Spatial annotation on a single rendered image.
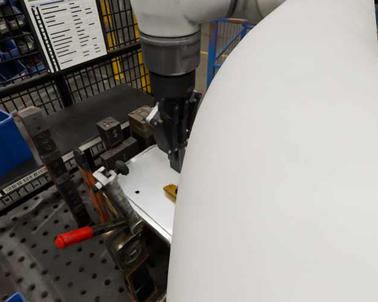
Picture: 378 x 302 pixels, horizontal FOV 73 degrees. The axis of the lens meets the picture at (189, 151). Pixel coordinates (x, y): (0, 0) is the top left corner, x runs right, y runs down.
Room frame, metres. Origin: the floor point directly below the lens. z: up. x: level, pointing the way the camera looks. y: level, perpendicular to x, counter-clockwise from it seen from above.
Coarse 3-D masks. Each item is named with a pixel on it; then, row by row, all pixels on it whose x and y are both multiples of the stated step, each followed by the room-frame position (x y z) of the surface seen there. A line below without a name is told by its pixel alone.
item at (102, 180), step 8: (104, 168) 0.28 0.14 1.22; (120, 168) 0.28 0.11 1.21; (128, 168) 0.29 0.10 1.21; (96, 176) 0.27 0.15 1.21; (104, 176) 0.27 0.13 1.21; (112, 176) 0.27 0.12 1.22; (96, 184) 0.26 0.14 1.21; (104, 184) 0.25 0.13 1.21; (112, 184) 0.26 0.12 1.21; (96, 192) 0.25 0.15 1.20; (104, 192) 0.27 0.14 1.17; (112, 192) 0.25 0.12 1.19; (120, 192) 0.26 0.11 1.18; (112, 200) 0.26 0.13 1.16; (120, 200) 0.26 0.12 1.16; (120, 208) 0.26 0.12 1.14; (128, 208) 0.27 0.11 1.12; (120, 216) 0.28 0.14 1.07; (128, 216) 0.27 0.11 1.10; (136, 216) 0.28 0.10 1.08; (128, 224) 0.26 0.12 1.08
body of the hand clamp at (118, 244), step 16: (112, 240) 0.25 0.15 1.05; (128, 240) 0.25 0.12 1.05; (144, 240) 0.27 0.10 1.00; (112, 256) 0.25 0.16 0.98; (128, 256) 0.24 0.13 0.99; (144, 256) 0.26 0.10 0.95; (128, 272) 0.23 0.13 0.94; (144, 272) 0.26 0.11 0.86; (128, 288) 0.25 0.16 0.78; (144, 288) 0.25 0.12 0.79
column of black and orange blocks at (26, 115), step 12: (24, 108) 0.48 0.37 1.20; (36, 108) 0.48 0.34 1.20; (24, 120) 0.45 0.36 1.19; (36, 120) 0.47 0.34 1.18; (36, 132) 0.46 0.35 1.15; (48, 132) 0.48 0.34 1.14; (36, 144) 0.46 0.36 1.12; (48, 144) 0.47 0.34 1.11; (48, 156) 0.45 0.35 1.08; (60, 156) 0.48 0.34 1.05; (48, 168) 0.46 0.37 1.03; (60, 168) 0.47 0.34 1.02; (60, 180) 0.46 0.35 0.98; (72, 180) 0.48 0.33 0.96; (60, 192) 0.47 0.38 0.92; (72, 192) 0.47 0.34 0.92; (72, 204) 0.46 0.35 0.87; (84, 204) 0.48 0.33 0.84; (84, 216) 0.47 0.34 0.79
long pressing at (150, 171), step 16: (128, 160) 0.52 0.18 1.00; (144, 160) 0.52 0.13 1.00; (160, 160) 0.52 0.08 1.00; (128, 176) 0.46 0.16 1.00; (144, 176) 0.46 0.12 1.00; (160, 176) 0.46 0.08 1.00; (176, 176) 0.46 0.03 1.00; (128, 192) 0.40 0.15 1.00; (144, 192) 0.40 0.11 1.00; (160, 192) 0.40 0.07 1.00; (144, 208) 0.36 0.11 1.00; (160, 208) 0.36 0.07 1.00; (160, 224) 0.31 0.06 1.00
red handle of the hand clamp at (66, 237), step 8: (104, 224) 0.25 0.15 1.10; (112, 224) 0.25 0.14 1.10; (120, 224) 0.26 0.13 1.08; (72, 232) 0.21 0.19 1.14; (80, 232) 0.21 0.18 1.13; (88, 232) 0.22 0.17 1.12; (96, 232) 0.23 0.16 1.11; (104, 232) 0.24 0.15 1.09; (56, 240) 0.19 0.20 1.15; (64, 240) 0.19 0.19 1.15; (72, 240) 0.20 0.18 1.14; (80, 240) 0.21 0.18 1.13
